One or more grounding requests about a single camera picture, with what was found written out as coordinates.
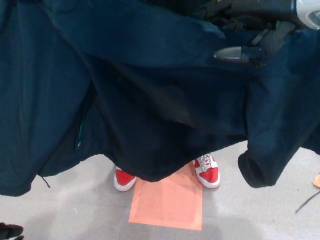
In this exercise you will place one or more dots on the robot left black hand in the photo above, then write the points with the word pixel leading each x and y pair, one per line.
pixel 272 37

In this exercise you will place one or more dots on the red white right sneaker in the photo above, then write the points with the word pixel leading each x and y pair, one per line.
pixel 123 180

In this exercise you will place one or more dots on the orange paper scrap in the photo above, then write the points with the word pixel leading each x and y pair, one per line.
pixel 317 180

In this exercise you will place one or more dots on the robot right black hand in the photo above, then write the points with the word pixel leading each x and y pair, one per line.
pixel 10 231

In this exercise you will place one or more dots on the red white sneaker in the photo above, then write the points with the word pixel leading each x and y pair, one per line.
pixel 210 175
pixel 123 180

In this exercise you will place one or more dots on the orange floor tape square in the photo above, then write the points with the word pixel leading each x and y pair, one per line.
pixel 165 207

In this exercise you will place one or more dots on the red white left sneaker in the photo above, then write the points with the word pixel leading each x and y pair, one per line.
pixel 210 175

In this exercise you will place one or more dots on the dark teal coat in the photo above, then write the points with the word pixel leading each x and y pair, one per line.
pixel 125 75

